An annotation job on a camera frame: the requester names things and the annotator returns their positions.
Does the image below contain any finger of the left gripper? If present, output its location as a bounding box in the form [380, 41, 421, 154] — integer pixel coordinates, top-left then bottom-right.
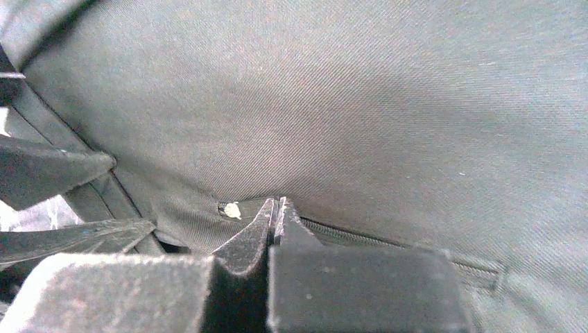
[1, 219, 157, 267]
[1, 135, 115, 210]

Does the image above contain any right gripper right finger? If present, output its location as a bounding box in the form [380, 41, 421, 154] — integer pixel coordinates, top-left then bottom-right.
[267, 197, 474, 332]

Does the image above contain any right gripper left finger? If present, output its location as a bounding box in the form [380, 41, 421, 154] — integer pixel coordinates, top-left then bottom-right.
[1, 198, 275, 332]

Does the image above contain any black student backpack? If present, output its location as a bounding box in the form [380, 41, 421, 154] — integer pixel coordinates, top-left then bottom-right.
[1, 1, 587, 332]

